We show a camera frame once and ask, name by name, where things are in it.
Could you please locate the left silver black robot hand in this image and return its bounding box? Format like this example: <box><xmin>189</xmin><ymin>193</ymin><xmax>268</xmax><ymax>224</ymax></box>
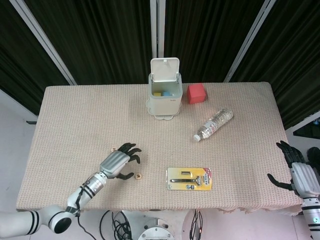
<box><xmin>99</xmin><ymin>142</ymin><xmax>142</xmax><ymax>181</ymax></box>

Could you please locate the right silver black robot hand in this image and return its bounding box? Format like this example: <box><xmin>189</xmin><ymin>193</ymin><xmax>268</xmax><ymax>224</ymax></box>
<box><xmin>266</xmin><ymin>140</ymin><xmax>318</xmax><ymax>200</ymax></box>

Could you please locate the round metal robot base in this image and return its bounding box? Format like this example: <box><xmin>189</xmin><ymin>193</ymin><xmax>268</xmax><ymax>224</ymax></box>
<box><xmin>137</xmin><ymin>216</ymin><xmax>177</xmax><ymax>240</ymax></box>

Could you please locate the beige woven tablecloth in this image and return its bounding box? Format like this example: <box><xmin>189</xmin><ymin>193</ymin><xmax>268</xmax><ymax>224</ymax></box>
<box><xmin>16</xmin><ymin>81</ymin><xmax>302</xmax><ymax>217</ymax></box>

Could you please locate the yellow razor blister pack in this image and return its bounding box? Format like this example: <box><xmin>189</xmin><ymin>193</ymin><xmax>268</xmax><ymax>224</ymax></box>
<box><xmin>166</xmin><ymin>167</ymin><xmax>214</xmax><ymax>191</ymax></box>

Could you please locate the white flower-shaped coaster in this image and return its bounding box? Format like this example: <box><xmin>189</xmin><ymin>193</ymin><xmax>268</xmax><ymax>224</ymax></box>
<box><xmin>145</xmin><ymin>99</ymin><xmax>181</xmax><ymax>121</ymax></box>

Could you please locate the white bin with flip lid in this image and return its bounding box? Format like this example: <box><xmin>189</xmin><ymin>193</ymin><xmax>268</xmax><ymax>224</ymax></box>
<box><xmin>148</xmin><ymin>57</ymin><xmax>183</xmax><ymax>116</ymax></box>

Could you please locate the clear plastic water bottle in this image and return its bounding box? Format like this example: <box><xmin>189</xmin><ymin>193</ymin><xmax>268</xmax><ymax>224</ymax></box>
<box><xmin>192</xmin><ymin>107</ymin><xmax>234</xmax><ymax>143</ymax></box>

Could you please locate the red cube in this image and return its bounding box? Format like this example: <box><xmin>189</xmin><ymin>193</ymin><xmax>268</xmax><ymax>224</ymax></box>
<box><xmin>186</xmin><ymin>84</ymin><xmax>208</xmax><ymax>105</ymax></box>

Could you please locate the black curtain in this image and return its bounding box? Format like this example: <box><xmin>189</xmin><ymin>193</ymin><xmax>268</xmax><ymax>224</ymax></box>
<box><xmin>0</xmin><ymin>0</ymin><xmax>71</xmax><ymax>113</ymax></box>
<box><xmin>163</xmin><ymin>0</ymin><xmax>263</xmax><ymax>83</ymax></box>
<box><xmin>27</xmin><ymin>0</ymin><xmax>153</xmax><ymax>86</ymax></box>
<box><xmin>229</xmin><ymin>0</ymin><xmax>320</xmax><ymax>128</ymax></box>

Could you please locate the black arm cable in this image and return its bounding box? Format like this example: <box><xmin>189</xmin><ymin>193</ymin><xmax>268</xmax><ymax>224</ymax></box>
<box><xmin>65</xmin><ymin>183</ymin><xmax>88</xmax><ymax>235</ymax></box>

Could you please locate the grey metal frame bar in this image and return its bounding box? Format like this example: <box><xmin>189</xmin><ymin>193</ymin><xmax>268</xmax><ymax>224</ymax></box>
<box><xmin>286</xmin><ymin>117</ymin><xmax>320</xmax><ymax>137</ymax></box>

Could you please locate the black cable bundle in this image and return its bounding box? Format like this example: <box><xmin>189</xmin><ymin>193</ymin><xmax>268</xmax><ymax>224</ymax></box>
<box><xmin>99</xmin><ymin>210</ymin><xmax>133</xmax><ymax>240</ymax></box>

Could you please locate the grey metal frame post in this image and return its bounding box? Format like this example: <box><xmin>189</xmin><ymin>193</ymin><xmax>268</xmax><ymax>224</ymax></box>
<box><xmin>9</xmin><ymin>0</ymin><xmax>77</xmax><ymax>86</ymax></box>
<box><xmin>223</xmin><ymin>0</ymin><xmax>277</xmax><ymax>83</ymax></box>
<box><xmin>149</xmin><ymin>0</ymin><xmax>166</xmax><ymax>59</ymax></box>

